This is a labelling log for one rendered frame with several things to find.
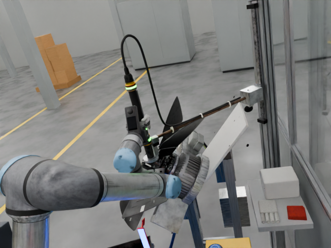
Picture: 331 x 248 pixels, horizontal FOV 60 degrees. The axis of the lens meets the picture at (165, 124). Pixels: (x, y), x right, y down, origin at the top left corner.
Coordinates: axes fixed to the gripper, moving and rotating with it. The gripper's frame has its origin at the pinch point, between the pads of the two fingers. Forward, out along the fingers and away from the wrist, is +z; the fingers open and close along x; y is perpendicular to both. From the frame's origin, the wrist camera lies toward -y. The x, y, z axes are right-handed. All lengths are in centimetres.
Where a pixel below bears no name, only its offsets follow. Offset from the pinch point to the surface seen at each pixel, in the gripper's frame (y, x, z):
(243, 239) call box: 40, 35, -35
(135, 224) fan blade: 53, -15, -10
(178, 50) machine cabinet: 112, -59, 711
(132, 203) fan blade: 29.9, -7.8, -21.4
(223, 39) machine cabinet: 73, 62, 538
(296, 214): 59, 61, -5
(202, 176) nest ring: 33.8, 21.0, -2.7
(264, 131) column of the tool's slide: 37, 56, 37
